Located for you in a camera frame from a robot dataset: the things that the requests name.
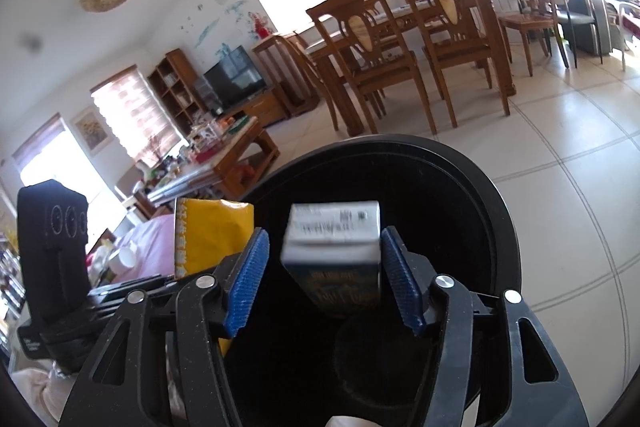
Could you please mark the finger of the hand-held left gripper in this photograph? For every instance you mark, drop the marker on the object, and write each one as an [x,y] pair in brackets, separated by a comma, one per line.
[135,283]
[107,299]

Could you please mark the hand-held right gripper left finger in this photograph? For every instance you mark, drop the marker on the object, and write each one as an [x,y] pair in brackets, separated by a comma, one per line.
[245,287]

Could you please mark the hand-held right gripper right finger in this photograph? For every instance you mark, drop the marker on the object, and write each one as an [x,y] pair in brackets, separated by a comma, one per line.
[401,282]

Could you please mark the yellow snack packet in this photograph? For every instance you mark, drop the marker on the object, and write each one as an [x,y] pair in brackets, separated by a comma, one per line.
[210,237]

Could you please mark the white blue milk carton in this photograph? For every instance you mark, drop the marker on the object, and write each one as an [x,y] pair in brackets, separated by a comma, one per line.
[330,257]

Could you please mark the black trash bin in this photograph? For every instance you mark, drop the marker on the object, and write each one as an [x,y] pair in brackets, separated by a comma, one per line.
[425,187]

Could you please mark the white round container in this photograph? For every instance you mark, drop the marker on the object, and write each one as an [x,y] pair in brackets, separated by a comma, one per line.
[122,259]

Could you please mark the purple table cloth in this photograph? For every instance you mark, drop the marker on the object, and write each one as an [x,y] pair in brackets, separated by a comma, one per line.
[155,247]

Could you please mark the wooden coffee table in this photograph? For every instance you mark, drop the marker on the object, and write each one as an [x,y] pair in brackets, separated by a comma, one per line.
[240,152]

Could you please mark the red striped window blind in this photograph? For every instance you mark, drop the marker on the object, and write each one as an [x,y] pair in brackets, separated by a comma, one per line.
[132,112]

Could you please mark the wooden television stand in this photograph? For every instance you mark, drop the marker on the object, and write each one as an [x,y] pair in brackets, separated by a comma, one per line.
[260,104]

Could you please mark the wooden bookshelf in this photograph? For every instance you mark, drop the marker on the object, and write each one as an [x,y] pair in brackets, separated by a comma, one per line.
[175,92]

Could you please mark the flat screen television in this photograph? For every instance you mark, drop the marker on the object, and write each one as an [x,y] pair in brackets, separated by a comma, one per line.
[235,77]

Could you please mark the wooden dining chair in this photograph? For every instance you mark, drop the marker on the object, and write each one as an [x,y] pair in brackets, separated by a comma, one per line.
[360,37]
[535,22]
[300,67]
[445,2]

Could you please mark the tall wooden plant stand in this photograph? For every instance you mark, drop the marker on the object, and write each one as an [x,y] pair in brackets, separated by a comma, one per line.
[280,57]

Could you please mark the red flower arrangement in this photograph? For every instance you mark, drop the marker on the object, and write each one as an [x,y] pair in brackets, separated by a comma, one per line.
[260,27]

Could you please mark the wooden dining table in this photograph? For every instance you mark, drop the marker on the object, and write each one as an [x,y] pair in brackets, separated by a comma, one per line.
[395,14]

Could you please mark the grey armchair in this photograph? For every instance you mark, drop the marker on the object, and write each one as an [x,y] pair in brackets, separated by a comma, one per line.
[582,19]

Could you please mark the small framed wall picture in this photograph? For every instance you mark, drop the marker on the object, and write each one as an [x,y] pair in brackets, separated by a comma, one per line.
[90,129]

